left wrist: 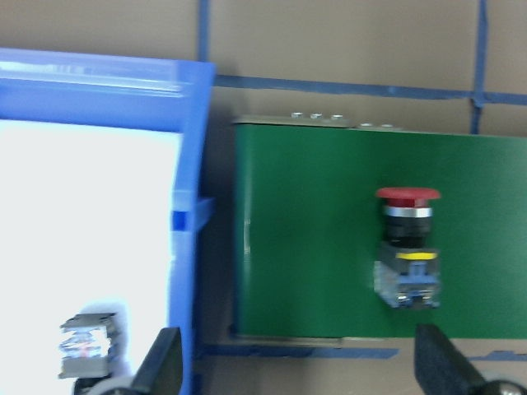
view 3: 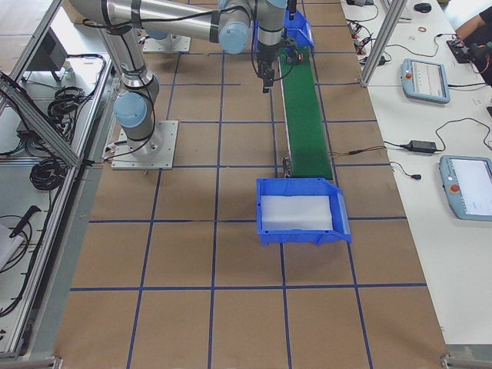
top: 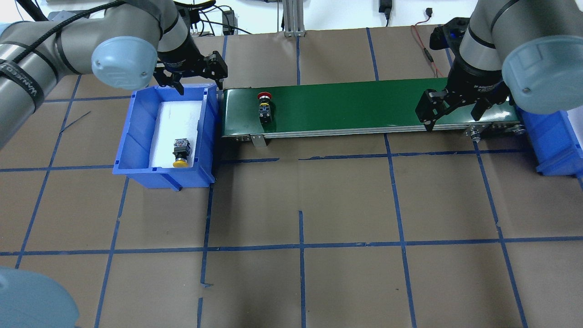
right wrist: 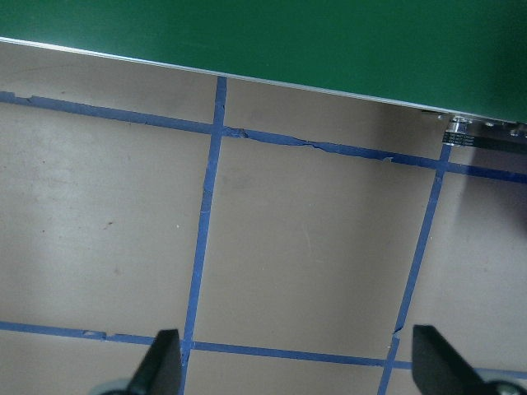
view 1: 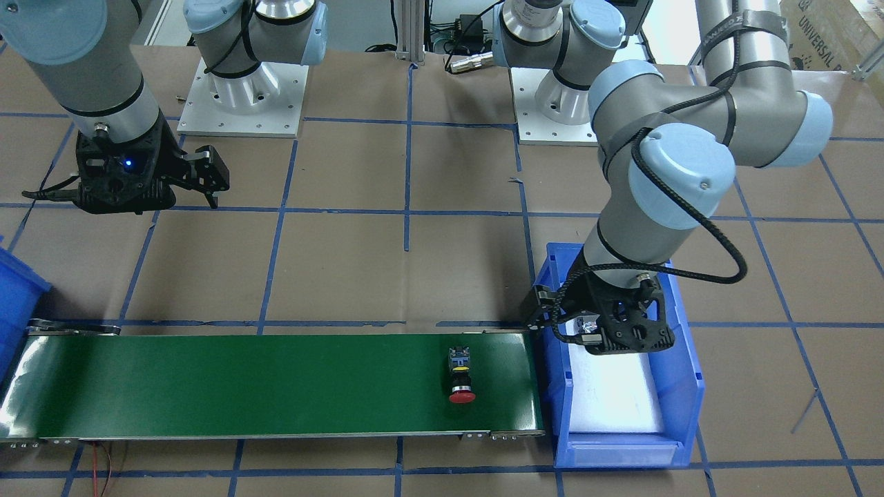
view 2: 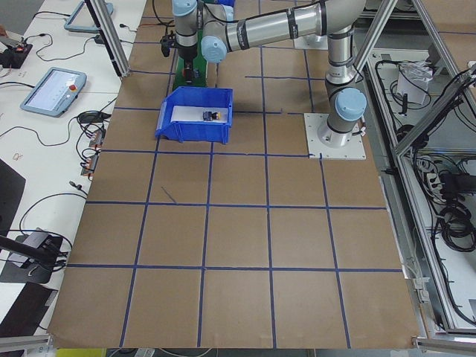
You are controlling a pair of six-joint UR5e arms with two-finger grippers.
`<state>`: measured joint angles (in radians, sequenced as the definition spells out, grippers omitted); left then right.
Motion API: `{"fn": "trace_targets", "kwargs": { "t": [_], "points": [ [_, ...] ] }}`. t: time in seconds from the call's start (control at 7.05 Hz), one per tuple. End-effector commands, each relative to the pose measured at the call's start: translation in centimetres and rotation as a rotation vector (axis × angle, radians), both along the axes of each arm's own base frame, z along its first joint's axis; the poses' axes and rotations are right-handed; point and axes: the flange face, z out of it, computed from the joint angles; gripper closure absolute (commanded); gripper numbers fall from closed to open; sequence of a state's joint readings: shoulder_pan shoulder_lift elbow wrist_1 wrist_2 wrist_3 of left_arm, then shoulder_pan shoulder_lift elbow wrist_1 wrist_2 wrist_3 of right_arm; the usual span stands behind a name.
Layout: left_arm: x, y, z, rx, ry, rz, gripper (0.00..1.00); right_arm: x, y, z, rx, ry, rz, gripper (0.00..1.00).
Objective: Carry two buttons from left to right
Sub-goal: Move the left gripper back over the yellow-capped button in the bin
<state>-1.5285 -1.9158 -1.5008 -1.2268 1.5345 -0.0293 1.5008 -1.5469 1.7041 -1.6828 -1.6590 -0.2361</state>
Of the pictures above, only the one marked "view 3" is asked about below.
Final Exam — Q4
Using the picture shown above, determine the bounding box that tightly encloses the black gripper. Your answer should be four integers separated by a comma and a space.
256, 53, 278, 93

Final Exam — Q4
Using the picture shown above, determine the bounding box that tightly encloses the blue source bin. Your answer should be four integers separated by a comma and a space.
251, 3, 314, 52

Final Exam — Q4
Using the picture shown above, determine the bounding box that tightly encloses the green conveyor belt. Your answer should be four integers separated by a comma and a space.
280, 46, 334, 180

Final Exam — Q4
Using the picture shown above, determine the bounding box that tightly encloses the white foam pad target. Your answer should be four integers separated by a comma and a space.
261, 195, 333, 231

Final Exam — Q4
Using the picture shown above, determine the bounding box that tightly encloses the blue target bin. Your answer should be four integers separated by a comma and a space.
256, 178, 352, 245

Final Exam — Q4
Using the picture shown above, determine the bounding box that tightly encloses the far teach pendant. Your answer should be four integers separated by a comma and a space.
401, 58, 450, 104

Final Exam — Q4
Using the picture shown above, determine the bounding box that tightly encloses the teach pendant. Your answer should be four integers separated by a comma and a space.
401, 58, 450, 104
439, 155, 491, 221

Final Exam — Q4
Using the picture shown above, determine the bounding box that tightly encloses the black power adapter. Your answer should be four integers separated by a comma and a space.
409, 140, 437, 154

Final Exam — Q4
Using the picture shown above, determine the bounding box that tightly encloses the near teach pendant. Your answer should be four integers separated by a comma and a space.
439, 155, 491, 221

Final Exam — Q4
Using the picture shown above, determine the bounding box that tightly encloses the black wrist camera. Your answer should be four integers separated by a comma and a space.
282, 36, 297, 53

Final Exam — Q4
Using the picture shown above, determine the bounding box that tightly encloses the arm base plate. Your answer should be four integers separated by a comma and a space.
111, 121, 178, 170
143, 36, 191, 54

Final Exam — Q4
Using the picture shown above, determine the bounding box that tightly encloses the aluminium frame post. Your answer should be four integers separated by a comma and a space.
360, 0, 407, 87

